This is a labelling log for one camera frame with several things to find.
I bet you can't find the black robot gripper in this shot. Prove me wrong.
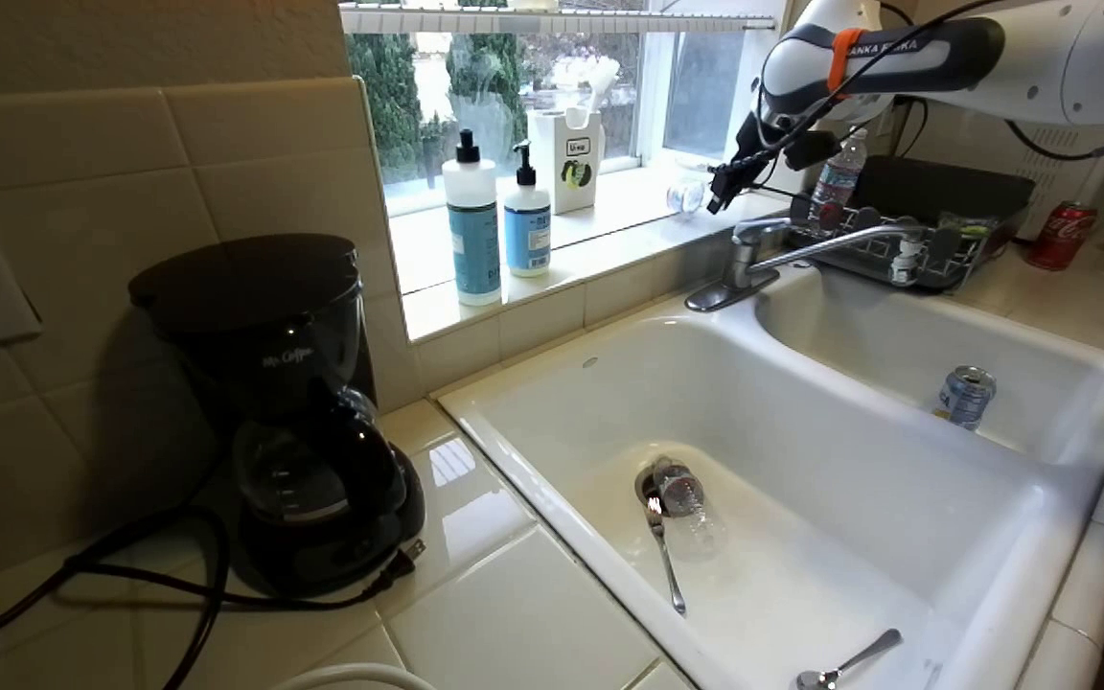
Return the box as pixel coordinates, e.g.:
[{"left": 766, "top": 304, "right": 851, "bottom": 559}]
[{"left": 705, "top": 95, "right": 840, "bottom": 219}]

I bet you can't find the clear plastic water bottle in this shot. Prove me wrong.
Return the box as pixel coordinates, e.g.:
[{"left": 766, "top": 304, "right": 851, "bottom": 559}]
[{"left": 808, "top": 128, "right": 871, "bottom": 238}]

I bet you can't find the short blue label soap bottle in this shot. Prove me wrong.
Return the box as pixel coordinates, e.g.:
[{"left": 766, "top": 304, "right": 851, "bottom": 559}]
[{"left": 498, "top": 141, "right": 554, "bottom": 283}]

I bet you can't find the tall blue label soap bottle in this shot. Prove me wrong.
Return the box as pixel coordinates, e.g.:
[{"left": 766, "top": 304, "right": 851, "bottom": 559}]
[{"left": 437, "top": 128, "right": 507, "bottom": 307}]

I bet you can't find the chrome lever faucet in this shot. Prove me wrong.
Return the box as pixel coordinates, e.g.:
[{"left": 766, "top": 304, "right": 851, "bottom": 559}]
[{"left": 679, "top": 212, "right": 917, "bottom": 318}]

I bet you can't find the blue and silver can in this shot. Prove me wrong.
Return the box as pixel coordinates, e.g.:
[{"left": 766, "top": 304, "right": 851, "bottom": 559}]
[{"left": 930, "top": 366, "right": 1001, "bottom": 435}]

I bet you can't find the red can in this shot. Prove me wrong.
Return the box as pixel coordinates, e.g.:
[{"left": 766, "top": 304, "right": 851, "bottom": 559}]
[{"left": 1027, "top": 200, "right": 1100, "bottom": 275}]

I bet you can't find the white double basin sink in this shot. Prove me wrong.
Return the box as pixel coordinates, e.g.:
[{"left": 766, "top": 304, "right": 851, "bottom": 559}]
[{"left": 433, "top": 260, "right": 1104, "bottom": 690}]

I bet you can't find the metal spoon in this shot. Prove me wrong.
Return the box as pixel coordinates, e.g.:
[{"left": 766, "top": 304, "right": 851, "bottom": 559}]
[{"left": 631, "top": 454, "right": 714, "bottom": 617}]

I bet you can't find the small metal utensil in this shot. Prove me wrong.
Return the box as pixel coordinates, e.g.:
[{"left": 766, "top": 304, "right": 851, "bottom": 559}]
[{"left": 791, "top": 624, "right": 909, "bottom": 690}]

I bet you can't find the black coffee maker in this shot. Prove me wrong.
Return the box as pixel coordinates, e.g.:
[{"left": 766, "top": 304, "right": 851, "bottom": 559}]
[{"left": 125, "top": 229, "right": 429, "bottom": 601}]

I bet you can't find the black cable with orange plug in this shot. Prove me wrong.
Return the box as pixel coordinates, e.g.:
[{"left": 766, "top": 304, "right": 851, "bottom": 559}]
[{"left": 710, "top": 0, "right": 1006, "bottom": 197}]

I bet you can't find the black wire dish rack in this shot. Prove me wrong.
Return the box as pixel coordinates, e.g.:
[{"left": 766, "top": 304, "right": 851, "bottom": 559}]
[{"left": 811, "top": 152, "right": 1042, "bottom": 301}]

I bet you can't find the window with white frame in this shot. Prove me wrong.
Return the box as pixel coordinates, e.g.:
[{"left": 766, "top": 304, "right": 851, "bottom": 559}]
[{"left": 337, "top": 0, "right": 791, "bottom": 224}]

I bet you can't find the black power cord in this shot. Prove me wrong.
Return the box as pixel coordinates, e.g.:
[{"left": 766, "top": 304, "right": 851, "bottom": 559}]
[{"left": 0, "top": 501, "right": 429, "bottom": 690}]

